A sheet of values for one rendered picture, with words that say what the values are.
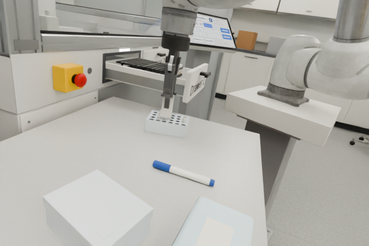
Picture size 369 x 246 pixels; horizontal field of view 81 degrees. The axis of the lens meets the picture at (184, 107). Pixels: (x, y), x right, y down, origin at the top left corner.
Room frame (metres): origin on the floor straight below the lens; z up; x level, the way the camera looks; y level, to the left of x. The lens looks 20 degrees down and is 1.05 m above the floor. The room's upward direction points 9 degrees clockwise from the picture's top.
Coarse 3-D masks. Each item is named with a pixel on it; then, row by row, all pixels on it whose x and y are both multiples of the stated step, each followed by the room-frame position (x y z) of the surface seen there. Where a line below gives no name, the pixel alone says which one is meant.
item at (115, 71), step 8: (112, 64) 0.80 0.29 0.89; (120, 64) 0.93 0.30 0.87; (112, 72) 0.79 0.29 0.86; (120, 72) 0.79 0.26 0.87; (128, 72) 0.78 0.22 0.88; (136, 72) 0.77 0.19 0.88; (144, 72) 0.77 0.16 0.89; (152, 72) 0.76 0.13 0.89; (184, 72) 0.98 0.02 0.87; (120, 80) 0.79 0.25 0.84; (128, 80) 0.78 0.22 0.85; (136, 80) 0.77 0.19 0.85; (144, 80) 0.76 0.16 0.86; (152, 80) 0.76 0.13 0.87; (160, 80) 0.75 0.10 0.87; (176, 80) 0.74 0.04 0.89; (184, 80) 0.73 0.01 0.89; (152, 88) 0.76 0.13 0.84; (160, 88) 0.75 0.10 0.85; (176, 88) 0.73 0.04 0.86
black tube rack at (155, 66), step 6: (120, 60) 0.86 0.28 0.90; (126, 60) 0.89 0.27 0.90; (132, 60) 0.91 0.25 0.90; (138, 60) 0.93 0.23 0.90; (144, 60) 0.96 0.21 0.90; (150, 60) 0.99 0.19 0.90; (132, 66) 0.93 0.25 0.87; (138, 66) 0.81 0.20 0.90; (144, 66) 0.82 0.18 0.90; (150, 66) 0.84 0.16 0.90; (156, 66) 0.87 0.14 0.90; (162, 66) 0.88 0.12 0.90; (156, 72) 0.88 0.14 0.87; (162, 72) 0.90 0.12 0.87
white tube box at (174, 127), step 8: (152, 112) 0.64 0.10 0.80; (152, 120) 0.57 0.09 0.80; (160, 120) 0.58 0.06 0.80; (168, 120) 0.59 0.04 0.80; (176, 120) 0.60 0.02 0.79; (152, 128) 0.57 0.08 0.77; (160, 128) 0.57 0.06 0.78; (168, 128) 0.57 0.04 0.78; (176, 128) 0.57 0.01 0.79; (184, 128) 0.56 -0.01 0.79; (176, 136) 0.56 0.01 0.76; (184, 136) 0.56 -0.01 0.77
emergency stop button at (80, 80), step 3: (78, 75) 0.58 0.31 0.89; (81, 75) 0.58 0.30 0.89; (84, 75) 0.59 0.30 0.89; (75, 78) 0.57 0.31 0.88; (78, 78) 0.57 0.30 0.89; (81, 78) 0.58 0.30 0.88; (84, 78) 0.59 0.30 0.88; (75, 81) 0.57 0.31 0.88; (78, 81) 0.57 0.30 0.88; (81, 81) 0.58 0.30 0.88; (84, 81) 0.59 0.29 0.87; (75, 84) 0.57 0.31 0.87; (78, 84) 0.57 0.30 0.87; (81, 84) 0.58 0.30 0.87; (84, 84) 0.59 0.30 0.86
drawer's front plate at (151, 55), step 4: (164, 48) 1.36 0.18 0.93; (144, 52) 1.09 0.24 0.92; (148, 52) 1.11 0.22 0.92; (152, 52) 1.16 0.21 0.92; (156, 52) 1.21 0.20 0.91; (160, 52) 1.26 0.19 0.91; (164, 52) 1.32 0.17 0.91; (144, 56) 1.09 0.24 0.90; (148, 56) 1.11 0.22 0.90; (152, 56) 1.16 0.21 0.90; (156, 56) 1.22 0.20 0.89; (164, 56) 1.33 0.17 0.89; (152, 60) 1.17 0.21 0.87; (156, 60) 1.22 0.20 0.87; (160, 60) 1.28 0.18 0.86
